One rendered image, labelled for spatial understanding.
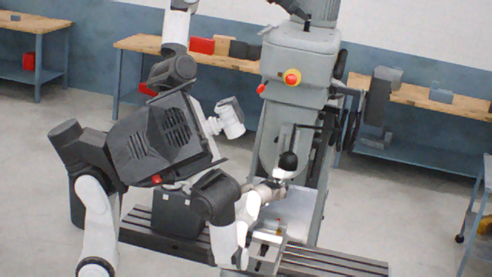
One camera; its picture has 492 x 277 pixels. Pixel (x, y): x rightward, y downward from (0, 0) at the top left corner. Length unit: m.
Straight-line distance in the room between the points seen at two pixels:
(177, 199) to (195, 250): 0.23
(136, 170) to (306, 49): 0.69
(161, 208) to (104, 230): 0.54
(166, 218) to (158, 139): 0.83
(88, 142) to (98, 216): 0.26
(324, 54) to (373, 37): 4.46
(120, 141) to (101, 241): 0.41
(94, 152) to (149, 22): 5.08
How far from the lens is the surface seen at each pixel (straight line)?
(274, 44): 1.93
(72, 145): 1.84
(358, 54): 6.38
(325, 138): 2.60
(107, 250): 2.01
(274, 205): 2.71
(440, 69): 6.46
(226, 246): 1.86
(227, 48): 6.08
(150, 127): 1.69
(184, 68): 1.81
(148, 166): 1.69
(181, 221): 2.43
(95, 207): 1.89
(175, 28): 1.90
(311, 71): 1.92
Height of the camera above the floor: 2.22
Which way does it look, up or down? 21 degrees down
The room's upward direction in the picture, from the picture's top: 9 degrees clockwise
